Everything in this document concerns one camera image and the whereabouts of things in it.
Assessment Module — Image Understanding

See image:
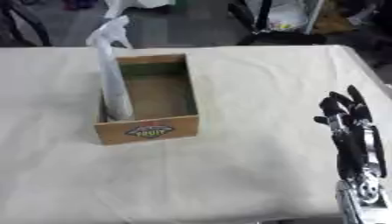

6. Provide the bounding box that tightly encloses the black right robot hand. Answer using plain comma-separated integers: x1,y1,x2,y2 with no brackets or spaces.
312,84,389,187

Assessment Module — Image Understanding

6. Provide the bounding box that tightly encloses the tan cardboard box green inside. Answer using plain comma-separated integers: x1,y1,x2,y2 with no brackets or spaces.
93,52,201,146

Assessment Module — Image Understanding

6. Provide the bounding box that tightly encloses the white spray bottle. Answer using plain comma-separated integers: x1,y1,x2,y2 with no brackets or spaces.
84,15,137,122

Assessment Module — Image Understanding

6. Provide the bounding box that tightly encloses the black chair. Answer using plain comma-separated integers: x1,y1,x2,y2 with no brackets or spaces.
0,0,54,47

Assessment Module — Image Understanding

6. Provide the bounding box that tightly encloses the white frame with bag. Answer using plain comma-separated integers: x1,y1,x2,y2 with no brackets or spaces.
264,0,326,35

